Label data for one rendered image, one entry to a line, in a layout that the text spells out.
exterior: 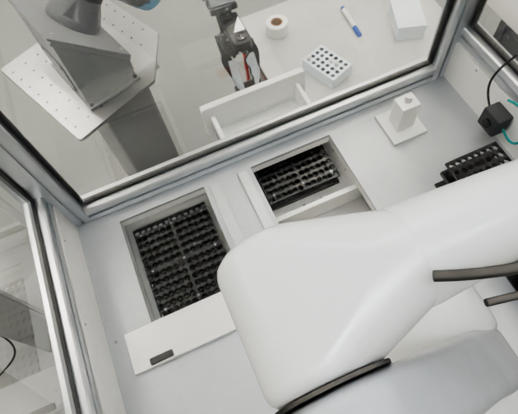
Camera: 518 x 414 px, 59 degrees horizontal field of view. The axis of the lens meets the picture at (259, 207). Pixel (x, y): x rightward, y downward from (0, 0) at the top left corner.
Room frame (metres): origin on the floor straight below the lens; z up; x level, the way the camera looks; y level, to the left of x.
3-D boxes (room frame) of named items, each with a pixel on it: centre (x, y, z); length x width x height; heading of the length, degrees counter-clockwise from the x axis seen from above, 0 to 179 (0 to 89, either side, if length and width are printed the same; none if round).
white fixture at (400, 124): (0.59, -0.36, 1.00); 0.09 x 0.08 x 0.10; 14
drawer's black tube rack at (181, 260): (0.39, 0.18, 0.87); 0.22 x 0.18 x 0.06; 14
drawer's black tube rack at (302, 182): (0.60, -0.09, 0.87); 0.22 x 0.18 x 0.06; 14
